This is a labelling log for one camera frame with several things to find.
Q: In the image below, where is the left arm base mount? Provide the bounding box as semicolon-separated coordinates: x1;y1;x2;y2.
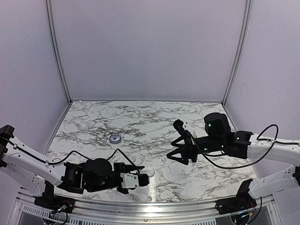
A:
34;195;75;225

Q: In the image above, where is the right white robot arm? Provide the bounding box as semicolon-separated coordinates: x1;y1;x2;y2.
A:
166;112;300;210

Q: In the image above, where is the left aluminium corner post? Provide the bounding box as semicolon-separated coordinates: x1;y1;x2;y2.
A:
45;0;72;105

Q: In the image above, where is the white earbud charging case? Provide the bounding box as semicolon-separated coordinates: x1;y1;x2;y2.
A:
141;167;155;178

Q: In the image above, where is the blue earbud charging case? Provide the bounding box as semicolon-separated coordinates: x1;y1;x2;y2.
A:
109;135;121;144

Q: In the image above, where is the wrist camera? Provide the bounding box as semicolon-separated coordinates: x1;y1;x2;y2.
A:
173;119;197;138
120;173;150;189

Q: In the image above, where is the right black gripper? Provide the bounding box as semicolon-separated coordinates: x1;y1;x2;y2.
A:
167;135;225;165

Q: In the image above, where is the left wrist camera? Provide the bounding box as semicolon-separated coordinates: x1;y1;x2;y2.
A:
120;173;150;189

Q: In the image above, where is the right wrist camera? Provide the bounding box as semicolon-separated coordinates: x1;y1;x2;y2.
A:
173;119;197;138

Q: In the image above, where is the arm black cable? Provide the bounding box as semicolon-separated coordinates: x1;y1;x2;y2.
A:
187;124;300;169
9;140;141;174

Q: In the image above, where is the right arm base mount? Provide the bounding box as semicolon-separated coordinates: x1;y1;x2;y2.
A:
215;195;263;225

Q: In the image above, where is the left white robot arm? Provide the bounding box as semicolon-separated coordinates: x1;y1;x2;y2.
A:
0;125;150;209

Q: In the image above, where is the aluminium front rail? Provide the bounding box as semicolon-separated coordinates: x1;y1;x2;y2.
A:
14;187;275;225

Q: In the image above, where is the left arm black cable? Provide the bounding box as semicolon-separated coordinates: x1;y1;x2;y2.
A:
9;140;141;174

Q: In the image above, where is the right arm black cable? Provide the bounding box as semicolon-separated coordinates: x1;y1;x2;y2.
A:
187;124;300;169

